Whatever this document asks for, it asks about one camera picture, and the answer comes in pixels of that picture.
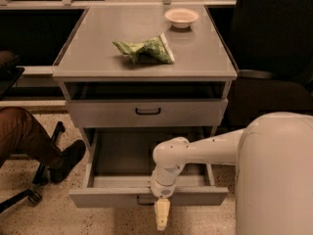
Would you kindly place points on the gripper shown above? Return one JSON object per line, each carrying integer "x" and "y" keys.
{"x": 163, "y": 191}

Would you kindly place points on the grey drawer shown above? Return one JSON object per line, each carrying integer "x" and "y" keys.
{"x": 146, "y": 113}
{"x": 121, "y": 163}

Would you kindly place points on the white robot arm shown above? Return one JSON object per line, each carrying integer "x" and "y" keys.
{"x": 273, "y": 157}

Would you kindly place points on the grey drawer cabinet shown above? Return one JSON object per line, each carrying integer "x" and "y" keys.
{"x": 93, "y": 69}

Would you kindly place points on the dark shoe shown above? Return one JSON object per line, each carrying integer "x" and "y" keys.
{"x": 71, "y": 156}

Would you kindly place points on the green chip bag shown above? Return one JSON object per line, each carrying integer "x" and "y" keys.
{"x": 156, "y": 47}

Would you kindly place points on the person leg brown trousers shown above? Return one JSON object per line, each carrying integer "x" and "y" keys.
{"x": 19, "y": 130}

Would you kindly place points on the white bowl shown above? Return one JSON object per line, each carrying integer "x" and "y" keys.
{"x": 181, "y": 17}

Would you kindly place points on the black office chair left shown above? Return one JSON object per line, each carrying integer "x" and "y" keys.
{"x": 8, "y": 63}

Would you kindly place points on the black office chair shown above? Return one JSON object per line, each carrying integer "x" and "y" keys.
{"x": 8, "y": 63}
{"x": 272, "y": 44}

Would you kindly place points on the black office chair right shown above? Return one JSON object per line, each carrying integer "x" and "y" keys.
{"x": 272, "y": 44}

